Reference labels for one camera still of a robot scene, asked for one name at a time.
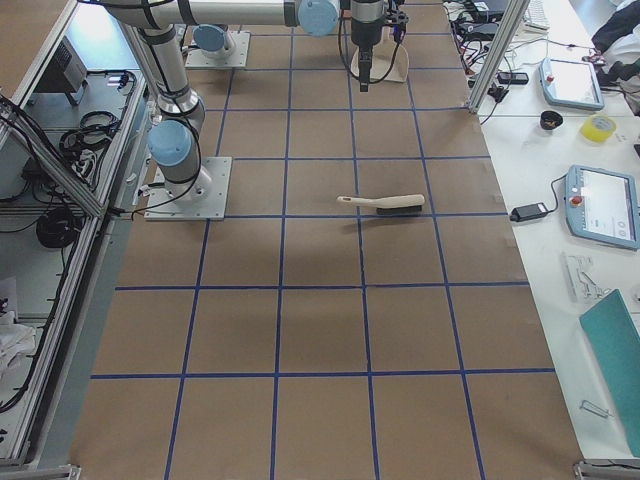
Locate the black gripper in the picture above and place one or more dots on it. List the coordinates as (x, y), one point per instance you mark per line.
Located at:
(363, 31)

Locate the beige hand brush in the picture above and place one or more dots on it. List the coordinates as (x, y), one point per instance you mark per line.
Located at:
(402, 204)

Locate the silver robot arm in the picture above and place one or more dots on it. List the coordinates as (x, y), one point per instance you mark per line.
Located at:
(150, 30)
(368, 18)

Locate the upper blue teach pendant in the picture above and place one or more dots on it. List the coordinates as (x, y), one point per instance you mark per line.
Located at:
(572, 84)

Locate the blue teach pendant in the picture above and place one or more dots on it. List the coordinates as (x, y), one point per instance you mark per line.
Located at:
(572, 84)
(603, 206)

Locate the yellow tape roll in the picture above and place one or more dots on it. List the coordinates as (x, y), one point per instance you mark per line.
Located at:
(598, 128)

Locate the black power adapter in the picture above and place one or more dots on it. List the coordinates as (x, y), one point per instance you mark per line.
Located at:
(528, 212)

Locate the lower blue teach pendant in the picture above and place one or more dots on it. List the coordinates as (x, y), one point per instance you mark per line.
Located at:
(603, 206)

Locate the teal folder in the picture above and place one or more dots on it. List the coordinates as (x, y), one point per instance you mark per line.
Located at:
(614, 340)

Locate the crumpled white cloth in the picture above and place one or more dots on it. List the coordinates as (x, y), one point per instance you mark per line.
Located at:
(17, 340)

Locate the aluminium frame post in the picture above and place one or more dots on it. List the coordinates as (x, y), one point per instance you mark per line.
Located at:
(511, 19)

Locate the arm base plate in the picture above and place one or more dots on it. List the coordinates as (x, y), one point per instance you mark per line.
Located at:
(232, 55)
(207, 199)

